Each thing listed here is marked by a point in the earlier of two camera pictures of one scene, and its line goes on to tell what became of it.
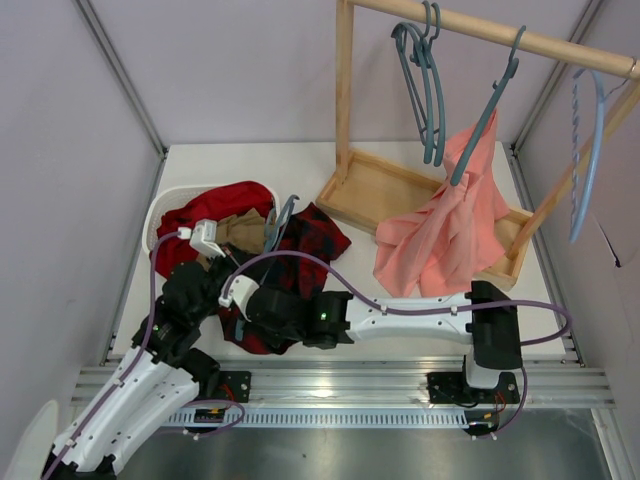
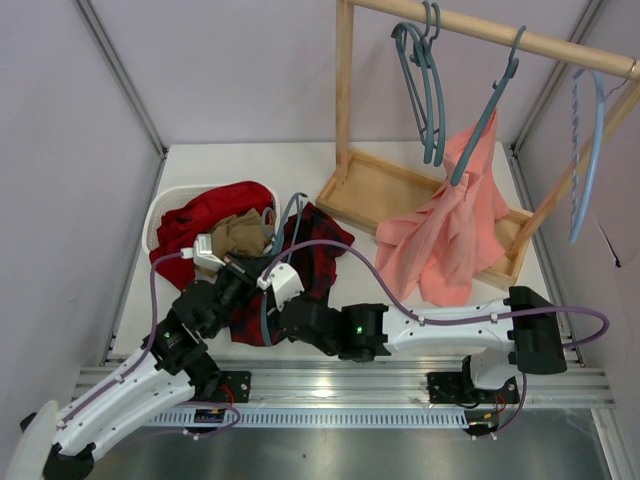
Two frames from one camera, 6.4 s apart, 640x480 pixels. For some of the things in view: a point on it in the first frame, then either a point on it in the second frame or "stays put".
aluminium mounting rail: [376, 383] stays put
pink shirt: [442, 246] stays put
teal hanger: [277, 220] → [271, 233]
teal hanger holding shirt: [486, 112] stays put
